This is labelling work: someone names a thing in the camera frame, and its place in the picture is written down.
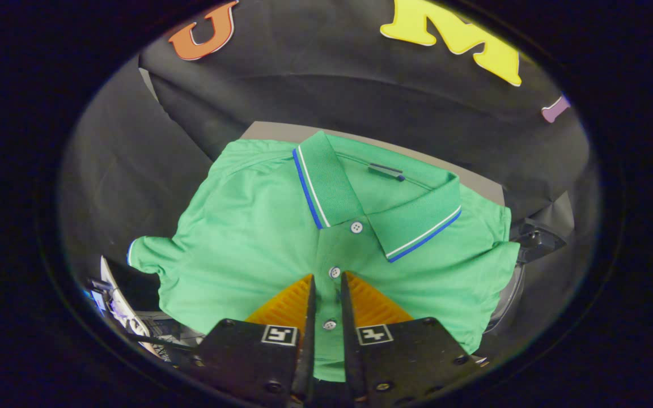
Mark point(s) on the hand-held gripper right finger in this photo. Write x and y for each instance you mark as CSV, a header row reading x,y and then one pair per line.
x,y
348,340

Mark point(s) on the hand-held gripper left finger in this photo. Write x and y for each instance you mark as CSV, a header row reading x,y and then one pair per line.
x,y
309,340

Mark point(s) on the green polo shirt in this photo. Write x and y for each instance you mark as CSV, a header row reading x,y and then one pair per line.
x,y
247,238

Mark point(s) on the dark washing machine lid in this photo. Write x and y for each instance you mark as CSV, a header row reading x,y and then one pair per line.
x,y
539,241

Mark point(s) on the grey cabinet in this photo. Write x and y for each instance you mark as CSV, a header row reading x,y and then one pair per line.
x,y
488,191

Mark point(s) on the black backdrop cloth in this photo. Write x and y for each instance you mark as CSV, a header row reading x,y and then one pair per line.
x,y
332,90

